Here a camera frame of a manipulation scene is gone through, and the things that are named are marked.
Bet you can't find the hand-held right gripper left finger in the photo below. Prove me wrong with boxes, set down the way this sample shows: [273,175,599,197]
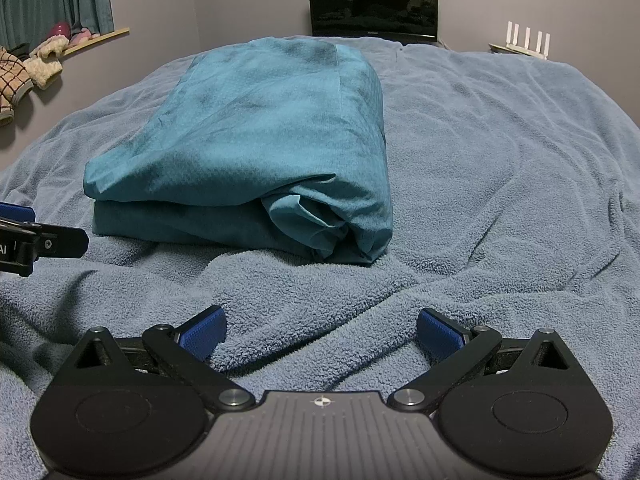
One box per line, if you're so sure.
[65,305,257,413]

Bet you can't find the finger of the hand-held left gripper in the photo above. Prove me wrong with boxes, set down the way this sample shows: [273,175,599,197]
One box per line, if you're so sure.
[0,203,90,260]

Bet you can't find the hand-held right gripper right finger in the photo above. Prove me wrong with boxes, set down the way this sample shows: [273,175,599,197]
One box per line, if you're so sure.
[387,307,576,413]

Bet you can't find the teal hooded jacket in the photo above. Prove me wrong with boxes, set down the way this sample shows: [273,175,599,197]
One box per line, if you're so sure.
[82,36,393,267]

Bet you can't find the blue fleece blanket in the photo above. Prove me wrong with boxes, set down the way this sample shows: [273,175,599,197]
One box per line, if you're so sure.
[0,35,640,480]

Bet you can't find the checked slipper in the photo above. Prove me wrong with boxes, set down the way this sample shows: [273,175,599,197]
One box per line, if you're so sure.
[0,46,36,127]

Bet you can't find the cream fluffy slipper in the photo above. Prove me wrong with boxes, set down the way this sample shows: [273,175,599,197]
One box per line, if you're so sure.
[29,37,68,91]

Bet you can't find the pink slippers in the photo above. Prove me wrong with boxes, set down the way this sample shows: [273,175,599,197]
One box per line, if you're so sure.
[47,21,93,51]

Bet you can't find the wooden window sill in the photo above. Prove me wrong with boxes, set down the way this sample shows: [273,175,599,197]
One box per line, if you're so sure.
[60,26,131,58]

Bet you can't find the white router with antennas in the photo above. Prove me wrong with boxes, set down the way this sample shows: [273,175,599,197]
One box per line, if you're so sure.
[487,21,552,62]

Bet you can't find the black monitor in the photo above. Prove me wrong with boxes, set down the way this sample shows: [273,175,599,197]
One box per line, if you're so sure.
[306,0,440,45]

